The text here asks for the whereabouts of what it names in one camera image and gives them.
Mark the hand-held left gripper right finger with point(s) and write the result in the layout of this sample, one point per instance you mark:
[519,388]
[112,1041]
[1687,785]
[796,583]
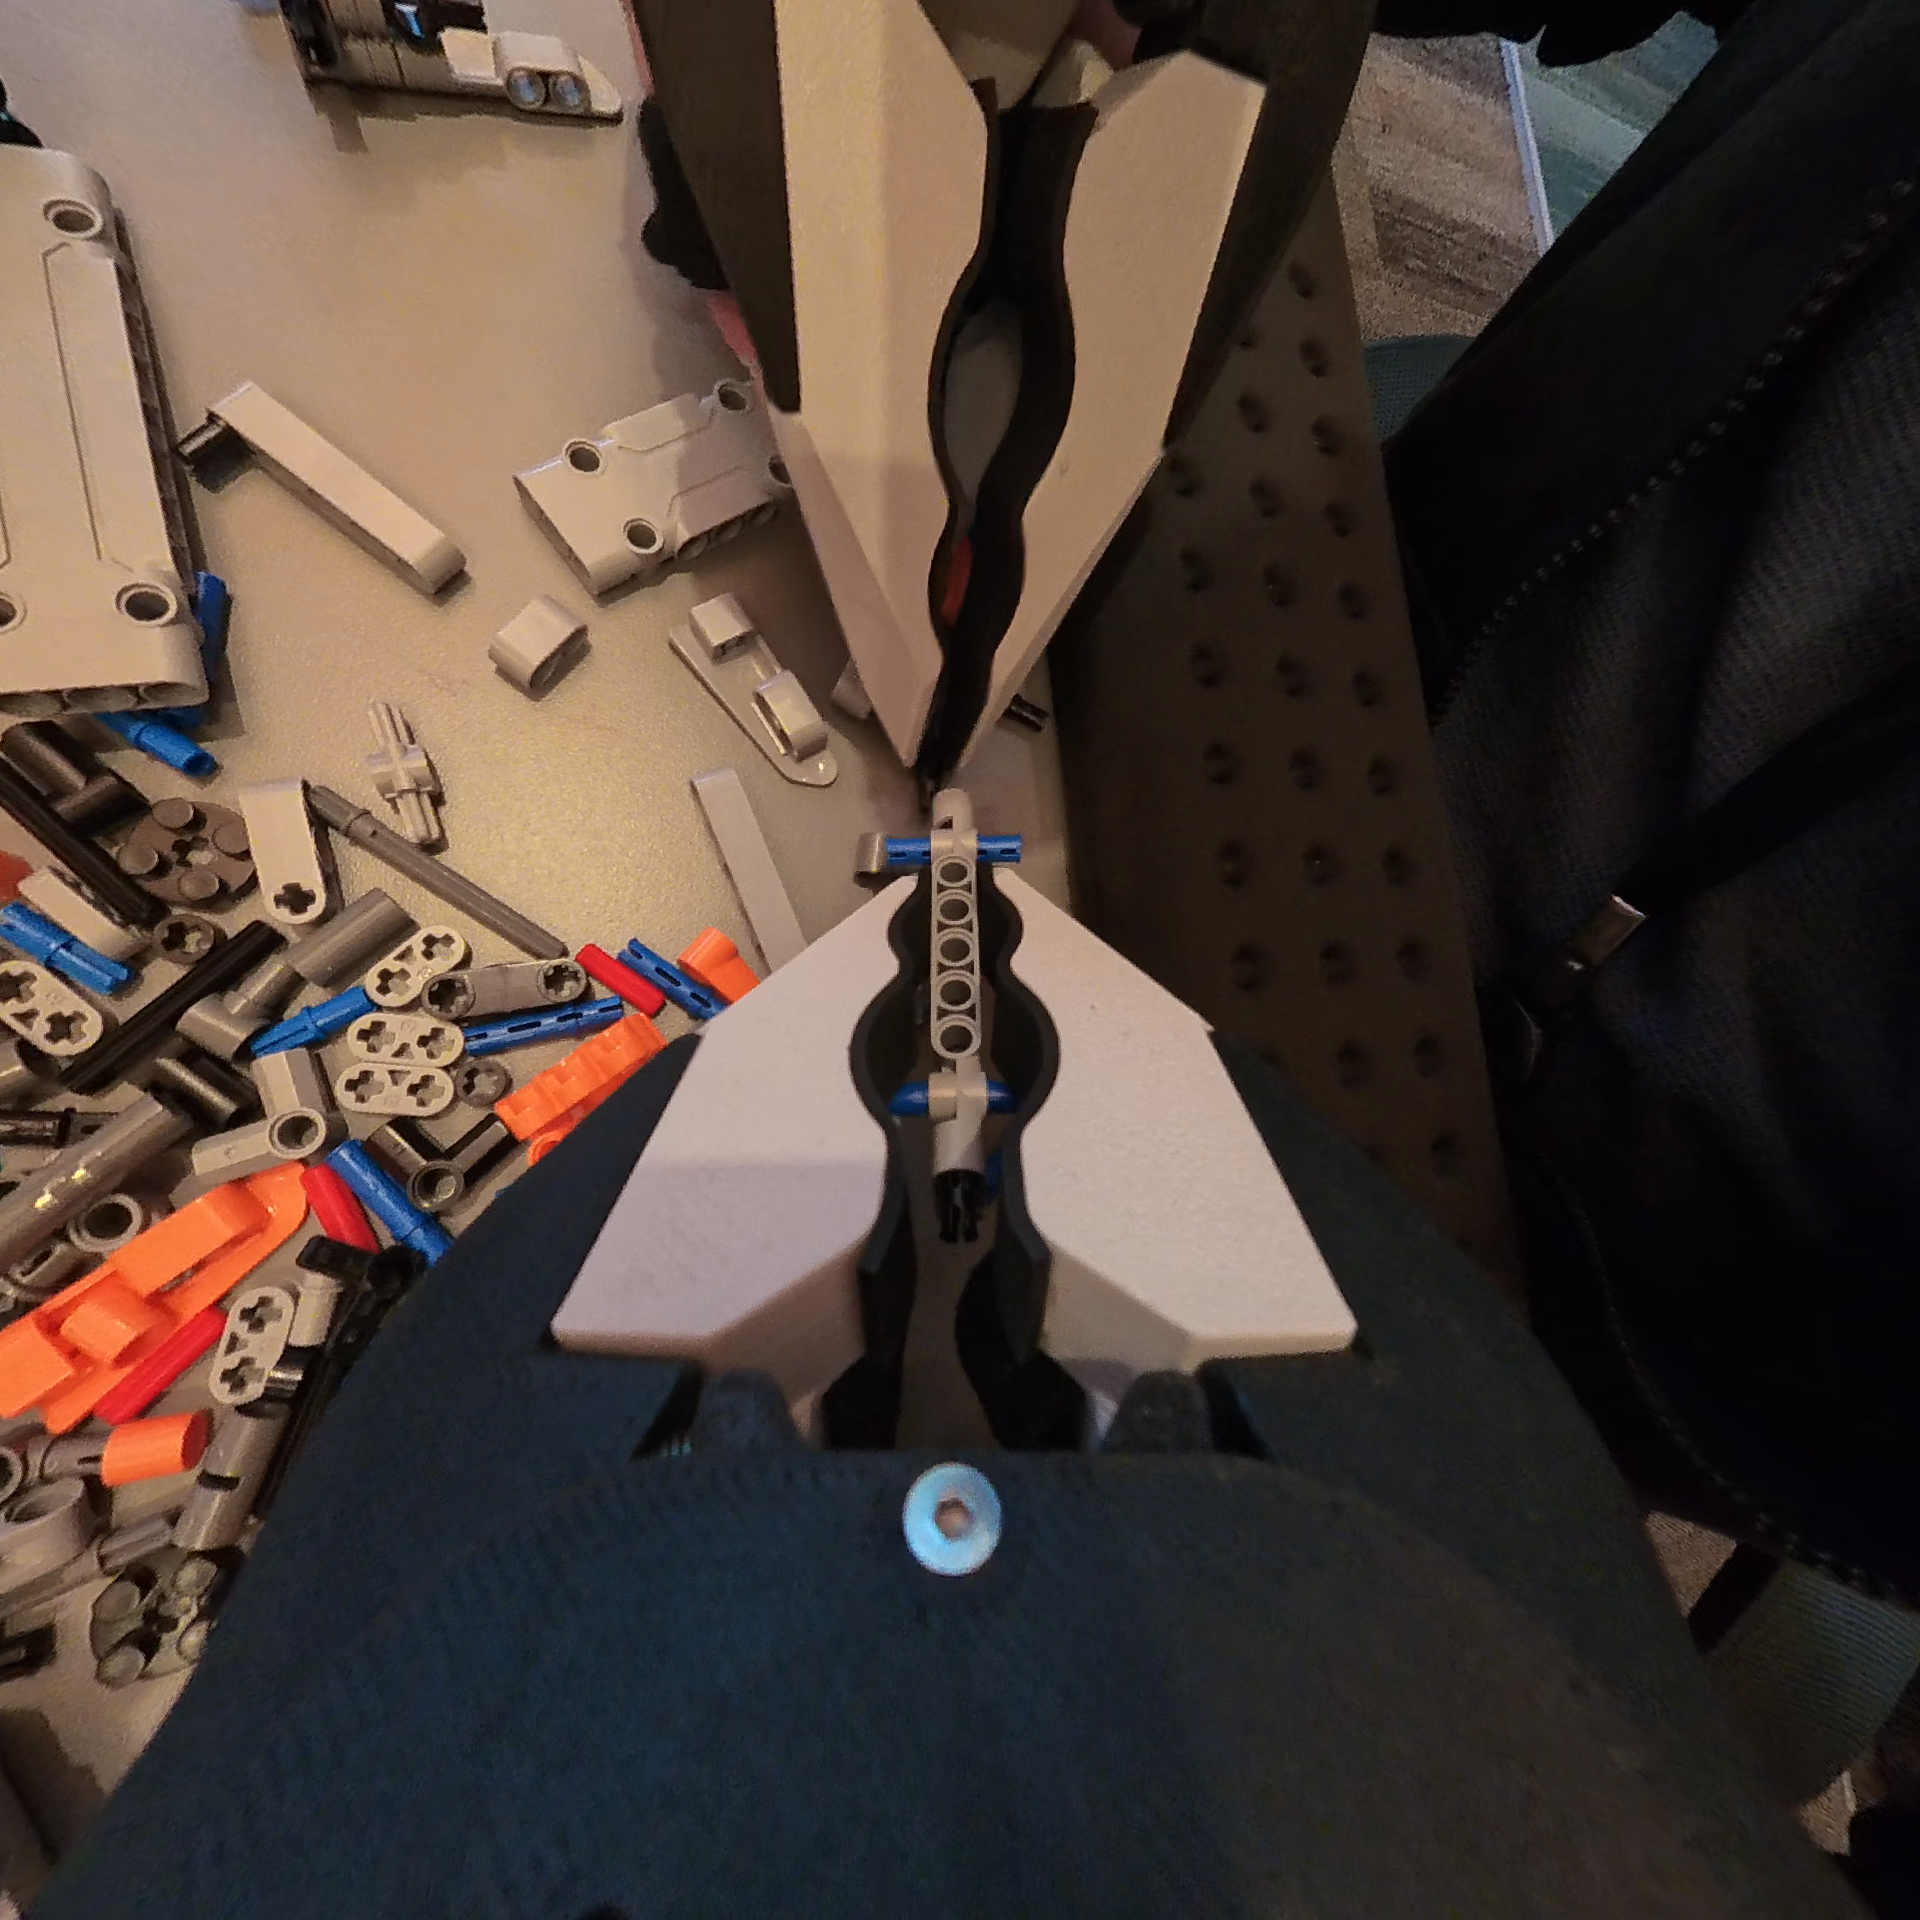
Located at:
[1201,1201]

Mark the pile of small building pieces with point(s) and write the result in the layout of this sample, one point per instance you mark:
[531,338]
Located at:
[392,1053]

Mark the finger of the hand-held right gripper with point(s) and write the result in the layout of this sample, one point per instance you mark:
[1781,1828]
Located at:
[1155,271]
[872,271]

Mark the black perforated mat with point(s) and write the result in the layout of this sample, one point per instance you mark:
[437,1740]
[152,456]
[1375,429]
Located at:
[1322,842]

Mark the orange and grey wing assembly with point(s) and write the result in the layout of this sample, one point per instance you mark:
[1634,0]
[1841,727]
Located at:
[450,61]

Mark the wide light grey panel piece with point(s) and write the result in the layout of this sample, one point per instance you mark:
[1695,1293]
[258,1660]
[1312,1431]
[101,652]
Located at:
[92,421]

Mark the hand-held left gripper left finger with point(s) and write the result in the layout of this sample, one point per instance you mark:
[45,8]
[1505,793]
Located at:
[720,1201]

